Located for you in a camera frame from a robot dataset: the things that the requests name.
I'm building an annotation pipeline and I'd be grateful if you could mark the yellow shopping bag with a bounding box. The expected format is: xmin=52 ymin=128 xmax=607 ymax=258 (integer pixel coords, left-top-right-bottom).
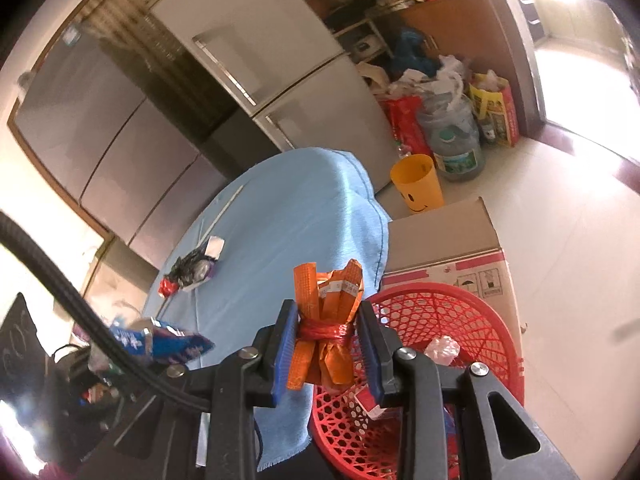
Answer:
xmin=467 ymin=72 xmax=521 ymax=148

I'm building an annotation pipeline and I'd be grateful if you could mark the orange packet bundle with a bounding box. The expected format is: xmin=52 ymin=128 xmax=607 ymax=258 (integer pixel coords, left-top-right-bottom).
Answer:
xmin=286 ymin=259 xmax=363 ymax=392

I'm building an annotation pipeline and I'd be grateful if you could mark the wooden display cabinet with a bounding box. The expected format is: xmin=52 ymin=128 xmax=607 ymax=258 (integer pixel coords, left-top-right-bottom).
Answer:
xmin=270 ymin=0 xmax=531 ymax=136

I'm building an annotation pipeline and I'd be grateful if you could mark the large red plastic bag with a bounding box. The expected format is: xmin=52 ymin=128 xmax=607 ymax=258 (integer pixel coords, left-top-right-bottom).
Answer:
xmin=377 ymin=95 xmax=433 ymax=156

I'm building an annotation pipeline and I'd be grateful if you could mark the pile of white bags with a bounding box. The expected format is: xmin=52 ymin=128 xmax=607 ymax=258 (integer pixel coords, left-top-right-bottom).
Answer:
xmin=370 ymin=55 xmax=476 ymax=111

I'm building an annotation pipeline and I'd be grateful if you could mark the thick black sleeved cable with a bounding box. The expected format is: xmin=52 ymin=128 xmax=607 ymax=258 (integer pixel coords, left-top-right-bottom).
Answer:
xmin=0 ymin=211 xmax=213 ymax=411

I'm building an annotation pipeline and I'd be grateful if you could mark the large water jug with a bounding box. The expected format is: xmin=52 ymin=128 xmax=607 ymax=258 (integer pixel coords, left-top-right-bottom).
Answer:
xmin=417 ymin=95 xmax=487 ymax=182

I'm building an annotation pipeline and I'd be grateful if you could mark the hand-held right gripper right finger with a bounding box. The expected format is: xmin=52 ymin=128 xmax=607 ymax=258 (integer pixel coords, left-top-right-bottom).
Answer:
xmin=356 ymin=302 xmax=581 ymax=480

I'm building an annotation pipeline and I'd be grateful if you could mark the white plastic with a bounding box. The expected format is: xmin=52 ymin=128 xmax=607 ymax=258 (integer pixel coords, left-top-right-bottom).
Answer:
xmin=424 ymin=336 xmax=461 ymax=365

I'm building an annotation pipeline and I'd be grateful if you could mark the red white carton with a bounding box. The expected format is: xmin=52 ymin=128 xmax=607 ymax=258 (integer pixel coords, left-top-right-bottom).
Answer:
xmin=355 ymin=385 xmax=396 ymax=421

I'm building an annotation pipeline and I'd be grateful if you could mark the red mesh basket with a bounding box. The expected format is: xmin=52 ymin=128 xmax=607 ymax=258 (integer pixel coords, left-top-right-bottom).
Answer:
xmin=307 ymin=282 xmax=526 ymax=480

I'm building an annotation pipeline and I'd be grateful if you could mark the blue tablecloth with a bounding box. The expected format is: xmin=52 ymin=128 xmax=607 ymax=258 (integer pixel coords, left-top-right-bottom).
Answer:
xmin=142 ymin=147 xmax=393 ymax=473

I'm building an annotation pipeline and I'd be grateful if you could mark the silver two-door refrigerator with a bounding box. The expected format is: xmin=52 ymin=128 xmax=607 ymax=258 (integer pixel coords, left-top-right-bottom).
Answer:
xmin=150 ymin=0 xmax=416 ymax=193

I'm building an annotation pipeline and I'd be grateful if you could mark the cardboard box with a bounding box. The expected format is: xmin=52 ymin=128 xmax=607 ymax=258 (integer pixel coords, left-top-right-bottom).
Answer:
xmin=380 ymin=196 xmax=523 ymax=331

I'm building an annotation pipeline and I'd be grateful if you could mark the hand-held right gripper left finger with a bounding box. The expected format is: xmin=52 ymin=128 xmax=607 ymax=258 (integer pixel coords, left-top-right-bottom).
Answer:
xmin=95 ymin=299 xmax=301 ymax=480

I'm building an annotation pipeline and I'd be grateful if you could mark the large blue plastic bag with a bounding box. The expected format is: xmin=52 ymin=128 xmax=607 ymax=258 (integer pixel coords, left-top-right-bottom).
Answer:
xmin=387 ymin=27 xmax=443 ymax=81

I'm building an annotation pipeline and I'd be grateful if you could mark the yellow smiley bin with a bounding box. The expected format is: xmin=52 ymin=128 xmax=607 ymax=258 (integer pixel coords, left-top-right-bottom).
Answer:
xmin=390 ymin=154 xmax=445 ymax=217

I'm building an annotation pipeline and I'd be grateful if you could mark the black plastic bag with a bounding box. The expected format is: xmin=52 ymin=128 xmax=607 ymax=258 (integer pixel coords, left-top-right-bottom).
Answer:
xmin=165 ymin=252 xmax=217 ymax=288

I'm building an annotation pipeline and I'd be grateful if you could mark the grey three-door refrigerator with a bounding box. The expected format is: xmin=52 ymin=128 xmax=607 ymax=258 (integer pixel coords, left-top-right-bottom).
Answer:
xmin=10 ymin=25 xmax=236 ymax=271

